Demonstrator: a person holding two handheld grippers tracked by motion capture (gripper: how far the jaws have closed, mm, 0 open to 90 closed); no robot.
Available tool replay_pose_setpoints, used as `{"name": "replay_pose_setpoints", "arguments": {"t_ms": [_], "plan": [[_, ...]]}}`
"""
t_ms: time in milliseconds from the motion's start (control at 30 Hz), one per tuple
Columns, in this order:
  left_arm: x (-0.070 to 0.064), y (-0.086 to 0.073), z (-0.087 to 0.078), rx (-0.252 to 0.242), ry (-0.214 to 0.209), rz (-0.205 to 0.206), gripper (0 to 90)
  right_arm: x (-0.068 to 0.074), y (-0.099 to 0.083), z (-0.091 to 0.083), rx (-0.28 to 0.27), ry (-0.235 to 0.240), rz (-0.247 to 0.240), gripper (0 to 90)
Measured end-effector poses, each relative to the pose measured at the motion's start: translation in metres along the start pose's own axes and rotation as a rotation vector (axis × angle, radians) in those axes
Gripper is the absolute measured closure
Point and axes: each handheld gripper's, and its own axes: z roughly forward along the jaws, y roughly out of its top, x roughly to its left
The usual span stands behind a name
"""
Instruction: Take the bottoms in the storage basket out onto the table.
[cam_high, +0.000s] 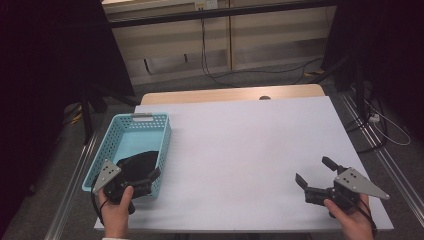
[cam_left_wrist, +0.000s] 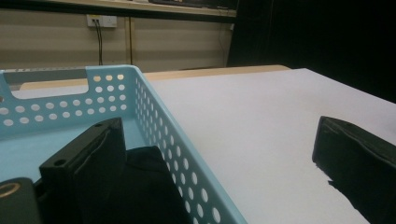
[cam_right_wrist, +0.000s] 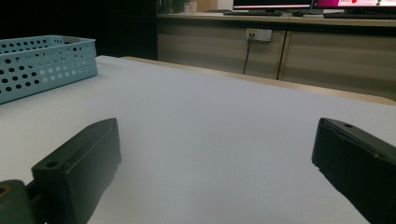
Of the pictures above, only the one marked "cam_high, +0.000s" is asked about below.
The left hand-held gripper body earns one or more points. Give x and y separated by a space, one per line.
108 173

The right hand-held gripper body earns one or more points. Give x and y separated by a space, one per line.
356 183

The black pants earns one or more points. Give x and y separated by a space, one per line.
140 165

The light blue plastic basket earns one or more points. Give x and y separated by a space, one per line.
133 140

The person's left hand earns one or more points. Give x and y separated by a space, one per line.
115 220

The person's right hand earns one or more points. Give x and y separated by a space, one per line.
356 226

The black stand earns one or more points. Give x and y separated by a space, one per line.
87 123
359 90

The white power plug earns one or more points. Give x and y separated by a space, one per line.
374 118

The grey table grommet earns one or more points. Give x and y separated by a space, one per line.
265 98

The black curtain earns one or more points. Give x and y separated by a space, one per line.
393 40
40 66

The beige wooden cabinet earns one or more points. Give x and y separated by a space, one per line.
266 40

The black metal bar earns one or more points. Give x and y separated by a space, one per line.
216 14

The aluminium floor rail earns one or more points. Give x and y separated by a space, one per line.
71 190
393 170

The white wall socket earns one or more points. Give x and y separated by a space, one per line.
206 4

